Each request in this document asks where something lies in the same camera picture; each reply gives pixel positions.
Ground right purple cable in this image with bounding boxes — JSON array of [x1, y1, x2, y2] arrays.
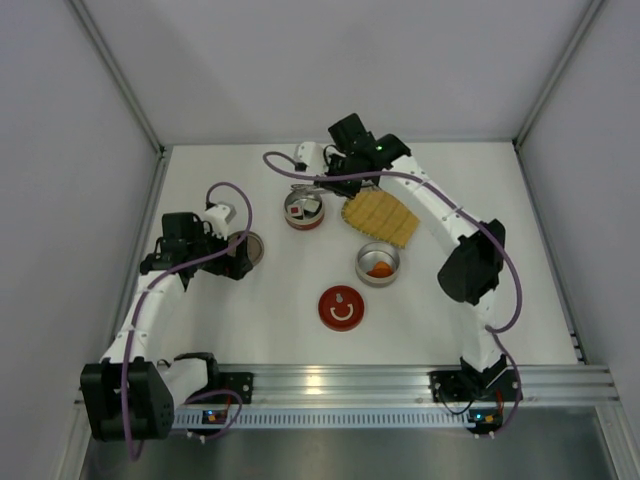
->
[[262, 151, 524, 441]]

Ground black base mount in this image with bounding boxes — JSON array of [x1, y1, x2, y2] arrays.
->
[[429, 369, 471, 404], [218, 371, 254, 404]]

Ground slotted cable duct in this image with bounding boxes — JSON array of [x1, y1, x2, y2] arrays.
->
[[172, 405, 498, 434]]

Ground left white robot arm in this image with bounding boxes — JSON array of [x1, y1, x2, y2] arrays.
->
[[80, 203, 253, 442]]

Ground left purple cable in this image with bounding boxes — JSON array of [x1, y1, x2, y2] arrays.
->
[[122, 181, 253, 460]]

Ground woven bamboo tray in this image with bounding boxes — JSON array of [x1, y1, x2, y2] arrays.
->
[[341, 190, 420, 249]]

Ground aluminium mounting rail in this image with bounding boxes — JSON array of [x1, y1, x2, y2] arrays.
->
[[221, 364, 619, 408]]

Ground red round lid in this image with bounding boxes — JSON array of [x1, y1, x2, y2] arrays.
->
[[317, 285, 366, 332]]

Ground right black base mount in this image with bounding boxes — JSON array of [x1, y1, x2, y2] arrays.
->
[[429, 369, 471, 404]]

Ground purple cable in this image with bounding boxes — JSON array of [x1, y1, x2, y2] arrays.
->
[[122, 181, 253, 460], [262, 151, 524, 441]]

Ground metal tongs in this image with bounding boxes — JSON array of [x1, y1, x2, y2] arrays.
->
[[290, 184, 330, 198]]

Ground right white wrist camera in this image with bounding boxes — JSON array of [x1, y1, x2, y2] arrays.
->
[[294, 141, 326, 175]]

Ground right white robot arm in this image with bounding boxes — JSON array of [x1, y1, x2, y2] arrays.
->
[[297, 114, 517, 398]]

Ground beige-banded metal bowl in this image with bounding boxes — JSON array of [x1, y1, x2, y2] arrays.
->
[[355, 242, 401, 288]]

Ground red-banded metal bowl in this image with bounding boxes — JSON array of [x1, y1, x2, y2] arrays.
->
[[283, 193, 325, 231]]

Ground brown round lid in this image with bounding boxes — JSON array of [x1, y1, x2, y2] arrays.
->
[[228, 231, 265, 267]]

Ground red-brown food piece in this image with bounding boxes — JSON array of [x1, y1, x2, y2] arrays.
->
[[375, 261, 393, 276]]

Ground orange fried shrimp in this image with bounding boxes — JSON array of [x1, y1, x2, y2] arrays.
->
[[367, 268, 393, 278]]

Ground white sushi piece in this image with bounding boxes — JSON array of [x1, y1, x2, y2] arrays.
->
[[302, 198, 323, 218]]

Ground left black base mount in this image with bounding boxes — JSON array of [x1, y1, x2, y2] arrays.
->
[[218, 371, 254, 404]]

